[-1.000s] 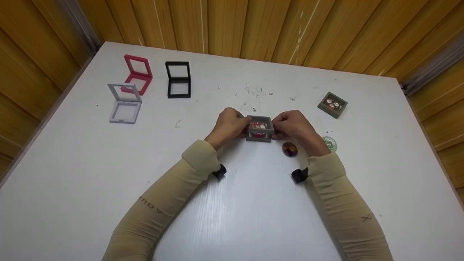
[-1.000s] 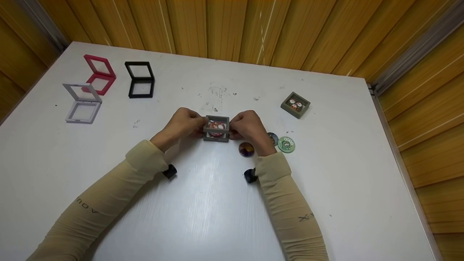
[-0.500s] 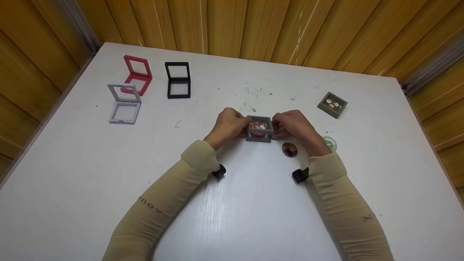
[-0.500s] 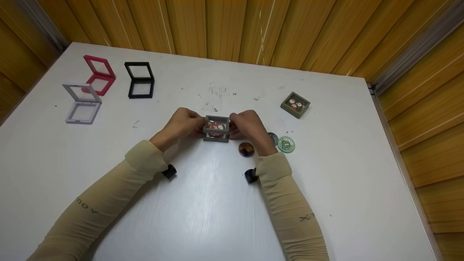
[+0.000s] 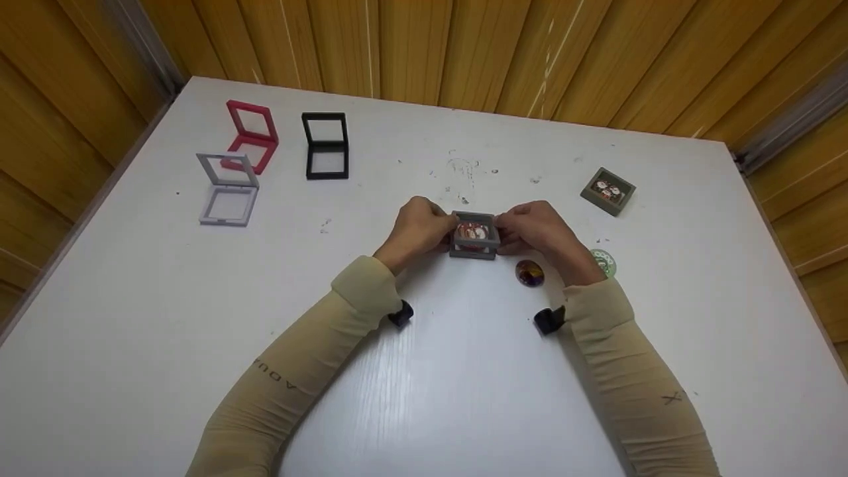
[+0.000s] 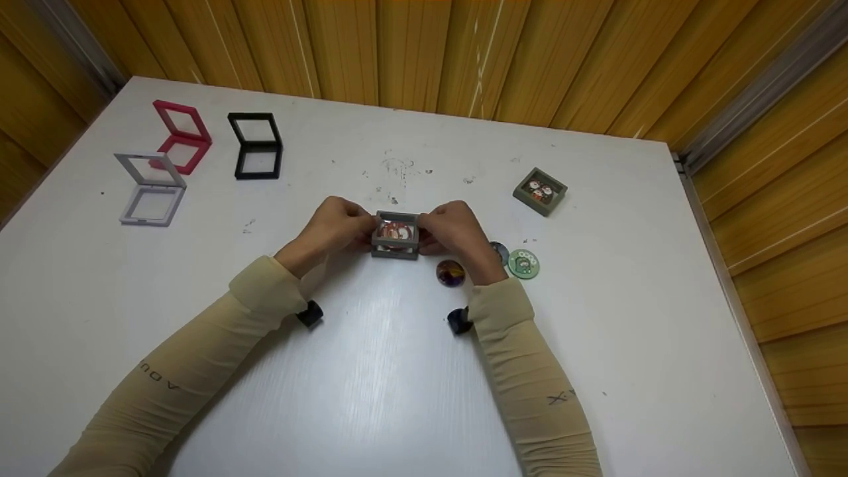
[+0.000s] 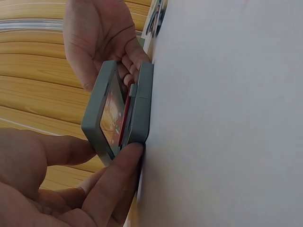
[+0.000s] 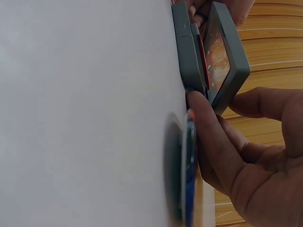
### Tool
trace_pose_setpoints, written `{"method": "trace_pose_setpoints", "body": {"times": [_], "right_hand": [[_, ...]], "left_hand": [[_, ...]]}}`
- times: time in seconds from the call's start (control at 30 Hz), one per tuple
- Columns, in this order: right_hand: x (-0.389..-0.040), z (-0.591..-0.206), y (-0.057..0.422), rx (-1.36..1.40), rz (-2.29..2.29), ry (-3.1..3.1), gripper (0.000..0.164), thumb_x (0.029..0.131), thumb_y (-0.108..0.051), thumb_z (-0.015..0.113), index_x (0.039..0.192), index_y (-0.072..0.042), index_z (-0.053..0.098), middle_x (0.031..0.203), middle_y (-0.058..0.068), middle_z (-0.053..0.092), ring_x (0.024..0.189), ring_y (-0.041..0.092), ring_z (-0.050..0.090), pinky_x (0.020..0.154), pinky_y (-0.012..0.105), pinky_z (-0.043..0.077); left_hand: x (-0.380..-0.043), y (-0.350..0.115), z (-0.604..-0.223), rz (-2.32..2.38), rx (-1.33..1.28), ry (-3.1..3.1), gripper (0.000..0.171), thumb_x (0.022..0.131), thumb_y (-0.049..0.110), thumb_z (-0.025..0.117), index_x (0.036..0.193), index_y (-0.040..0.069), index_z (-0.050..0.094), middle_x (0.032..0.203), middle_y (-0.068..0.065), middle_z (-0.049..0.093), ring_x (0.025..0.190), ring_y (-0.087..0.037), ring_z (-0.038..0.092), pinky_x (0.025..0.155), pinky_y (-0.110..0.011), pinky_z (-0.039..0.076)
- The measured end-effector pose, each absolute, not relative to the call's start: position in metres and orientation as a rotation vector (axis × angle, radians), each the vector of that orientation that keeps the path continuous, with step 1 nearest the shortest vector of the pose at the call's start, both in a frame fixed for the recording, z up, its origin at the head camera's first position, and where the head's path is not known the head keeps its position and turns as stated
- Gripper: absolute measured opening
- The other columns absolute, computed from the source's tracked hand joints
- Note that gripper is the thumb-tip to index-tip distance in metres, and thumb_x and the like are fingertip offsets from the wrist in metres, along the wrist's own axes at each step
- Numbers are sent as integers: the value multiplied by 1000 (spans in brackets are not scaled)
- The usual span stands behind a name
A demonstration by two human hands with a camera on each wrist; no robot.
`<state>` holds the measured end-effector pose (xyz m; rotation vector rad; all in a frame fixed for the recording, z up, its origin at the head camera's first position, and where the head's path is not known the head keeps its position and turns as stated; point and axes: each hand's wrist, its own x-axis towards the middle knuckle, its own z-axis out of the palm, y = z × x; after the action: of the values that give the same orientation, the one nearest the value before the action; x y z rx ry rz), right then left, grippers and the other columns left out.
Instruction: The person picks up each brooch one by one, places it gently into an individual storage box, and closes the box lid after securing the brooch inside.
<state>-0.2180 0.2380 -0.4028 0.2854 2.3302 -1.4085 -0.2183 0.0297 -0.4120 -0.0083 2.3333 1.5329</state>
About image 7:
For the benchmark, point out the person's right thumb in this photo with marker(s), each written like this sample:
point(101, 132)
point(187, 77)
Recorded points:
point(82, 73)

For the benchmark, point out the red flat pad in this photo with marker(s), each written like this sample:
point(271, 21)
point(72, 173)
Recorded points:
point(125, 113)

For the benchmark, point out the person's left hand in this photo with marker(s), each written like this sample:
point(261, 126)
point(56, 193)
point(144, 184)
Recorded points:
point(21, 179)

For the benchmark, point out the person's right hand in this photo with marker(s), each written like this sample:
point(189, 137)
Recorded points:
point(94, 30)

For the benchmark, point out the person's left thumb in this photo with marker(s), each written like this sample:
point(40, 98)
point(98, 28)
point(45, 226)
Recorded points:
point(61, 150)

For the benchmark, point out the person's right fingers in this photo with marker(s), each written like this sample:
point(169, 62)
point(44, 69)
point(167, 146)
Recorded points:
point(136, 54)

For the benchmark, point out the grey hinged case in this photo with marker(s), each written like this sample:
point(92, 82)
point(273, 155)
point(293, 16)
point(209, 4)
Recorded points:
point(142, 104)

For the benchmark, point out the person's left fingers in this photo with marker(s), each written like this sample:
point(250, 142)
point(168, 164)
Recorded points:
point(64, 197)

